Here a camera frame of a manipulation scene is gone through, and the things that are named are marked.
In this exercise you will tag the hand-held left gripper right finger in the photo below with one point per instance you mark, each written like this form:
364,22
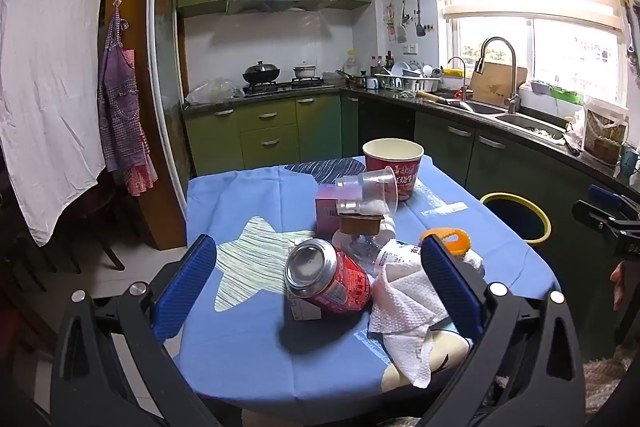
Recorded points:
450,287

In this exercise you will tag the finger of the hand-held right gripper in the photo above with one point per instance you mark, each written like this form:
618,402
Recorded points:
602,202

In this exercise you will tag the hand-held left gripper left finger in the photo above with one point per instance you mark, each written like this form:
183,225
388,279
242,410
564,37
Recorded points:
185,287

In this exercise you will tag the orange corn cob toy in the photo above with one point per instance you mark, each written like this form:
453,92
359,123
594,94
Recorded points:
457,244

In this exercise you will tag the white paper towel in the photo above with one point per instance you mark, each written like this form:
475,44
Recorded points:
400,307

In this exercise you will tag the black bin yellow rim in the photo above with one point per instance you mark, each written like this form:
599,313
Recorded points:
542,227

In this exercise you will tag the clear plastic water bottle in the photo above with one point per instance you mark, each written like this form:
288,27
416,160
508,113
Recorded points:
360,249

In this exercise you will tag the brown plastic tray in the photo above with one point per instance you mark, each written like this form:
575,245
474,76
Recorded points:
360,224

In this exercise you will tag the red drink can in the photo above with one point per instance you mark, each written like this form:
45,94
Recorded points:
340,287

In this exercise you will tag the clear plastic cup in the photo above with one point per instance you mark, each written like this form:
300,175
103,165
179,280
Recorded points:
372,187
360,207

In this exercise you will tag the red white noodle cup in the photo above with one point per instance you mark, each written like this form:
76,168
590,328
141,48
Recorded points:
405,172

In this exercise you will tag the pink cardboard box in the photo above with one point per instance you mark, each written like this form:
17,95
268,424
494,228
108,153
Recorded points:
327,212

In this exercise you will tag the person's right hand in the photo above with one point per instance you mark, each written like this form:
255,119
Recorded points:
618,284

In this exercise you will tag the clear bag brown contents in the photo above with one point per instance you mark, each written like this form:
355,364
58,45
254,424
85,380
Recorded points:
600,132

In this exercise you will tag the dark green base cabinet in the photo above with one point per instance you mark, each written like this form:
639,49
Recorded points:
500,162

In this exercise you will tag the dark wooden chair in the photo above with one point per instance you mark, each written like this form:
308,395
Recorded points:
100,217

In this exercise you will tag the steel kitchen sink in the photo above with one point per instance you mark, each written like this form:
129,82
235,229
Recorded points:
525,122

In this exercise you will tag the green basin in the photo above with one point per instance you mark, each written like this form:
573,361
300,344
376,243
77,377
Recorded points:
567,96

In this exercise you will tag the white plastic tub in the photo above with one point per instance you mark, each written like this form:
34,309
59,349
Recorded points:
535,102

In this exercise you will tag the blue star print tablecloth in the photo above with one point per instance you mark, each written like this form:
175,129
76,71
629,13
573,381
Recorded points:
280,372

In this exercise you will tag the purple bowl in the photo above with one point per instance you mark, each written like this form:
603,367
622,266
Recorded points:
540,87

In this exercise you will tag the kitchen window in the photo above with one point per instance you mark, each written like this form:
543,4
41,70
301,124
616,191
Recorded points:
565,57

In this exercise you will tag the tall steel faucet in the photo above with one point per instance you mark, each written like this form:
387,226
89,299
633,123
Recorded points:
512,72

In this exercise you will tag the wooden cutting board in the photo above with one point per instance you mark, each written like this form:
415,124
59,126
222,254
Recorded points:
492,87

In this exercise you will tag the light green base cabinet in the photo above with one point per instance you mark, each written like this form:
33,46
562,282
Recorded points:
265,132

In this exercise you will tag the purple checked apron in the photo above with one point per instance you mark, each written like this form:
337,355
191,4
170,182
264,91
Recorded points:
120,117

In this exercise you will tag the small steel faucet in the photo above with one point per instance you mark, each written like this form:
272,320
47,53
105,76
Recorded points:
465,79

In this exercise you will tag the yellow tray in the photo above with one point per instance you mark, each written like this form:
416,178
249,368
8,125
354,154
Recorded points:
454,72

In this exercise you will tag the clear plastic bag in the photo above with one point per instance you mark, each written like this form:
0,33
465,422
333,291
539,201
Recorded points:
215,91

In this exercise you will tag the white dish rack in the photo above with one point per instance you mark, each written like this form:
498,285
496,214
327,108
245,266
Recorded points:
410,83

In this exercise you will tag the steel saucepan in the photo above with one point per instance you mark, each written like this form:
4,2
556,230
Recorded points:
356,81

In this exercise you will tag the black wok with lid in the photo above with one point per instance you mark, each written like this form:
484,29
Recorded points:
261,72

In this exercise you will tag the frosted glass sliding door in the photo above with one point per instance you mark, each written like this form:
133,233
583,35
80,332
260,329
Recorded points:
167,57

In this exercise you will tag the dark glass bottle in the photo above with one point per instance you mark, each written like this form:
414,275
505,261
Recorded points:
389,62

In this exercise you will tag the black gas stove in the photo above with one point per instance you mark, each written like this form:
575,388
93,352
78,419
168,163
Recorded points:
300,83

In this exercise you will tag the yellow oil bottle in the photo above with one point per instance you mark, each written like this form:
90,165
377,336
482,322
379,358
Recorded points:
352,63

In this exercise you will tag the white hanging sheet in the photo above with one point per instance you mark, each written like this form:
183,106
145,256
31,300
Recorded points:
50,82

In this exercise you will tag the black hanging spatula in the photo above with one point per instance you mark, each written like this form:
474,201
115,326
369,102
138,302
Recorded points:
419,27

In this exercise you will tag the white hanging spatula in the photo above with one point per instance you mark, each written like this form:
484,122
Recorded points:
402,29

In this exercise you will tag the white wall socket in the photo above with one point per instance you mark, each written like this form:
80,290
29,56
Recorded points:
410,49

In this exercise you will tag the colourful wall sticker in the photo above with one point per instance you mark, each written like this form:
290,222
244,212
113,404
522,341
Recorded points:
389,18

